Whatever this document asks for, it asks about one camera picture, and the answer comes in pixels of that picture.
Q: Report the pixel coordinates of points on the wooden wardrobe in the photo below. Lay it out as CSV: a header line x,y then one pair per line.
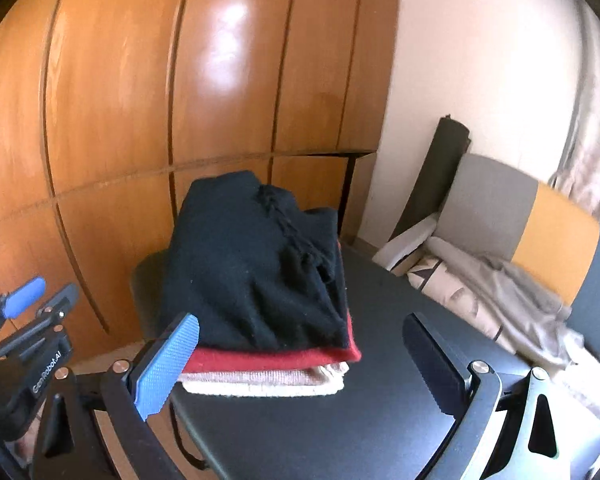
x,y
130,85

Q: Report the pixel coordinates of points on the grey cloth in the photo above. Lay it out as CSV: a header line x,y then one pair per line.
x,y
520,290

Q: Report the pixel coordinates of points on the pale pink folded garment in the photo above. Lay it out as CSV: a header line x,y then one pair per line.
x,y
260,377

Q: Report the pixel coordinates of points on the black sweater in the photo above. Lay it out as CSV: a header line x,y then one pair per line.
x,y
250,270

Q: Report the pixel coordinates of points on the grey yellow blue armchair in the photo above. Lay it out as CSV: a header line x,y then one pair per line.
x,y
555,230

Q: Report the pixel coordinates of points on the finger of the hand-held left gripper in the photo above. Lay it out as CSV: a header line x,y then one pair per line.
x,y
60,302
25,295

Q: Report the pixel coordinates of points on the white lettered cushion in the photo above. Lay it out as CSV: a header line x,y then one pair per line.
x,y
590,385

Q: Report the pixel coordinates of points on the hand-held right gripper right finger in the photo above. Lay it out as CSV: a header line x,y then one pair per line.
x,y
435,365

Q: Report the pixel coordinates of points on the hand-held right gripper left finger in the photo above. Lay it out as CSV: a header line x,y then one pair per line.
x,y
167,360

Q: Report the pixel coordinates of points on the pink patterned curtain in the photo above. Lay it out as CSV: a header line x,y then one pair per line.
x,y
595,160

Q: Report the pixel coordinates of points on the red folded sweater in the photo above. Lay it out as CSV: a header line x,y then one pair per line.
x,y
270,360

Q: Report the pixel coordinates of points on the black rolled mat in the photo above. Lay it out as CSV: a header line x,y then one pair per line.
x,y
440,170

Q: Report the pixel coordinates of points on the white folded garment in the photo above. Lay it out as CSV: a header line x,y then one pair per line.
x,y
260,391

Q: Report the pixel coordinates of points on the white triangle-print cushion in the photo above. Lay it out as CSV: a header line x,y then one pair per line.
x,y
430,280

